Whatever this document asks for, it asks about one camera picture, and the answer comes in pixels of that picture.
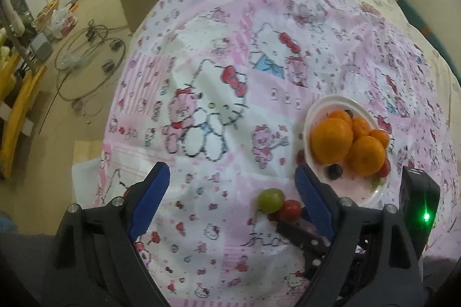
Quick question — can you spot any pink cartoon printed blanket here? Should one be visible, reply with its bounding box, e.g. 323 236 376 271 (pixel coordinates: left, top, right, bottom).
72 0 461 307

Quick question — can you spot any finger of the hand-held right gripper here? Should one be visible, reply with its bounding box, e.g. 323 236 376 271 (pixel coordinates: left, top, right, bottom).
277 220 330 270

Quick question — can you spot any large orange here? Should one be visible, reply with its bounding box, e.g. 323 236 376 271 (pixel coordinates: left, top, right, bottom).
311 117 354 164
347 136 386 175

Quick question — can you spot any yellow basket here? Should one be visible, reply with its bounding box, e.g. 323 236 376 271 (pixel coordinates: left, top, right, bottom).
32 0 60 27

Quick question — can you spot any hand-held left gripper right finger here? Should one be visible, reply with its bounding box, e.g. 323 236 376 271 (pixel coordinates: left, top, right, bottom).
294 165 424 307

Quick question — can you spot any yellow wooden frame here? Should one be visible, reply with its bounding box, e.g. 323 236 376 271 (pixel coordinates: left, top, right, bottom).
0 37 49 180

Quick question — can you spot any small orange mandarin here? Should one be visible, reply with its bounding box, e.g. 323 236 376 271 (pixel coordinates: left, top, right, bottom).
351 117 371 139
371 129 390 148
328 110 352 122

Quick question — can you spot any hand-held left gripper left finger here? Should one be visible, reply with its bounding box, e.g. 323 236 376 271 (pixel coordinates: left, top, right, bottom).
41 163 171 307

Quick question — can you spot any green grape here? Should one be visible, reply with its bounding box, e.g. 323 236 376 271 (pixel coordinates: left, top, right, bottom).
257 188 285 215

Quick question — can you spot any white strawberry print plate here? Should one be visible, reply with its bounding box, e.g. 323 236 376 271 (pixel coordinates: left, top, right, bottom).
303 94 393 210

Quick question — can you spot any grey box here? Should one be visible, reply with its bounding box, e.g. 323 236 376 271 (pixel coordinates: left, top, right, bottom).
30 33 53 60

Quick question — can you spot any white plastic bag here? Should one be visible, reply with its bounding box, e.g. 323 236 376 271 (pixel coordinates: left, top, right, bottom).
51 6 78 39

